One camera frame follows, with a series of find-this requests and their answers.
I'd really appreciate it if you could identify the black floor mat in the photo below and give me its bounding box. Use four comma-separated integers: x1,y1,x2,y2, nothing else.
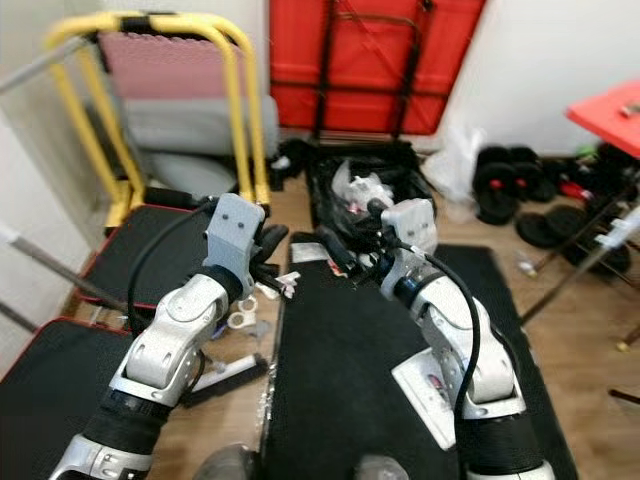
258,240,578,480

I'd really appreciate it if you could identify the white plastic rubbish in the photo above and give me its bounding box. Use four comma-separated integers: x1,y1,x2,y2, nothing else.
330,160,396,211

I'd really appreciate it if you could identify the black rubbish bag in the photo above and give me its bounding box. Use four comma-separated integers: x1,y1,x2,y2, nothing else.
303,140,439,241

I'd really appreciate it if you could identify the white plastic bag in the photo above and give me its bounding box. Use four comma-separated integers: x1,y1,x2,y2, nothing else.
422,125,488,206

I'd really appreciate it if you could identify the small black bench pad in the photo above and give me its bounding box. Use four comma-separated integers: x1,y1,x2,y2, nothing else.
78,205,233,313

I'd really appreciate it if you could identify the black dumbbell red collar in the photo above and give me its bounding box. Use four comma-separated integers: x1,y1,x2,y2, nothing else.
505,146,553,206
473,146,521,227

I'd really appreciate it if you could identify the grey cushion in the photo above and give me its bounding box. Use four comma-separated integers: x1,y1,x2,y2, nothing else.
118,95,278,199

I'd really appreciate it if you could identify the black weight plate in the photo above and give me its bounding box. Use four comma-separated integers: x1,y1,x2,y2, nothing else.
515,212,566,251
550,205,598,241
573,233,633,278

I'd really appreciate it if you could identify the red folded table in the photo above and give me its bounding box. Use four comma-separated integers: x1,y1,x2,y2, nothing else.
268,0,488,137

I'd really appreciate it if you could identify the silver left robot leg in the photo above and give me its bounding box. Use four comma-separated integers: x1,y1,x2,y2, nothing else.
193,445,258,480

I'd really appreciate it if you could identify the silver robot leg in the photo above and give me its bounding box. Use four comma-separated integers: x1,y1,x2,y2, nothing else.
193,445,258,480
353,455,428,480

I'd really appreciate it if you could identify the pink foam mat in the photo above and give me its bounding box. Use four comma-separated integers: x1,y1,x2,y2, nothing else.
97,30,233,101

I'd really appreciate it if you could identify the silver right robot leg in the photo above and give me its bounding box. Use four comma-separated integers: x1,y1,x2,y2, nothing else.
353,455,428,480

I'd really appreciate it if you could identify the large black bench pad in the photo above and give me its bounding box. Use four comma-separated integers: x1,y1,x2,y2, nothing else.
0,318,161,480

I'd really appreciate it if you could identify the red folding table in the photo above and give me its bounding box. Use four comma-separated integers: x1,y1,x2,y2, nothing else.
520,78,640,353

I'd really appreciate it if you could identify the grey metal bar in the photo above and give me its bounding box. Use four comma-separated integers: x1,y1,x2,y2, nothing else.
0,45,79,98

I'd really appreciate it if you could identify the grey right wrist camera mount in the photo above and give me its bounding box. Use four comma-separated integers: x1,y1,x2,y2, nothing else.
380,198,439,253

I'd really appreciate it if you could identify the white plastic ring part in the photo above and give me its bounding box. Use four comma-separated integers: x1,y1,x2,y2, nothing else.
225,295,261,333

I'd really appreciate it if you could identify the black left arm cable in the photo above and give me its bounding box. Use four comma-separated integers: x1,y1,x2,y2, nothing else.
125,200,223,336

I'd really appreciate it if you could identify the yellow tubular metal frame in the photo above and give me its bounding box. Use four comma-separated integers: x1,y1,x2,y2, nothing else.
43,10,273,233

